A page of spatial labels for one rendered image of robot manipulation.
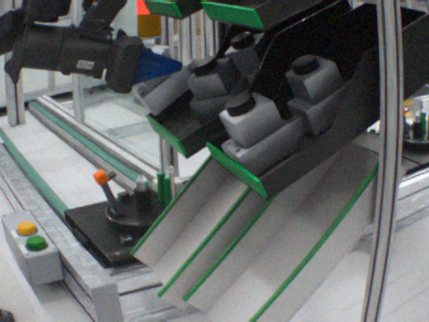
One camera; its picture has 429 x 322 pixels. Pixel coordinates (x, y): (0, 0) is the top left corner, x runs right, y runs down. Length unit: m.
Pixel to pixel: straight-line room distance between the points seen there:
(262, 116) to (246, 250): 0.20
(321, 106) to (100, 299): 0.46
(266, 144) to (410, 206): 0.73
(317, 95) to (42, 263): 0.58
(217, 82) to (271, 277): 0.23
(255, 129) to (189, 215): 0.29
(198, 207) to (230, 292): 0.16
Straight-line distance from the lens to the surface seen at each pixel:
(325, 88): 0.65
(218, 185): 0.88
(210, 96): 0.74
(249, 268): 0.77
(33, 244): 1.05
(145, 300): 0.97
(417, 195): 1.33
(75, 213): 1.16
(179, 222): 0.88
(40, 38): 0.71
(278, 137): 0.64
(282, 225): 0.77
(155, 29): 1.23
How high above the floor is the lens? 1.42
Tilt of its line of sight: 19 degrees down
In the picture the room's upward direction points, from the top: 2 degrees counter-clockwise
